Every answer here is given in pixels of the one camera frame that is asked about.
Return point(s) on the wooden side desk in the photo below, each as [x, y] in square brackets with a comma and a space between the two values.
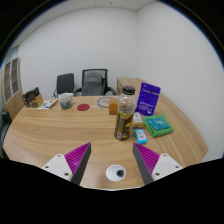
[128, 83]

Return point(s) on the flat round red coaster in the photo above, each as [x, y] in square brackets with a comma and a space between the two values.
[83, 107]

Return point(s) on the green folded cloth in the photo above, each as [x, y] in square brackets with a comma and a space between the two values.
[160, 132]

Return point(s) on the flat teal box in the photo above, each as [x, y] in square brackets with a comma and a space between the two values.
[158, 123]

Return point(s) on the black padded chair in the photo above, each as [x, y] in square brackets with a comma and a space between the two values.
[4, 128]

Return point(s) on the dark and tan box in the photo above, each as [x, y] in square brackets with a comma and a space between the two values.
[31, 98]

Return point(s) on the black mesh office chair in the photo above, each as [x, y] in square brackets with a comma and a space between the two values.
[106, 78]

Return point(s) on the purple flat package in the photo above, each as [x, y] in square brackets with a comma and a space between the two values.
[148, 99]

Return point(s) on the small blue and white box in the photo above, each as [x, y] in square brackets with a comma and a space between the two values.
[140, 136]

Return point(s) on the clear bottle with black cap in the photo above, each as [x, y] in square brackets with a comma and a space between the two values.
[124, 116]

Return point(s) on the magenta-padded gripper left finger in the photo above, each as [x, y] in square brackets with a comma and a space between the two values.
[77, 159]

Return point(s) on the white sticker sheet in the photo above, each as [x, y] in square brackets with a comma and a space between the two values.
[47, 104]

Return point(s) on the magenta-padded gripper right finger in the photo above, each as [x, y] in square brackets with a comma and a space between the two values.
[147, 159]

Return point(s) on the white and grey mug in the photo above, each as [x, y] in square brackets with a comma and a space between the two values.
[65, 101]

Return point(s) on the white sheet with circle logo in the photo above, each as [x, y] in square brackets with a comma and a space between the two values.
[102, 102]

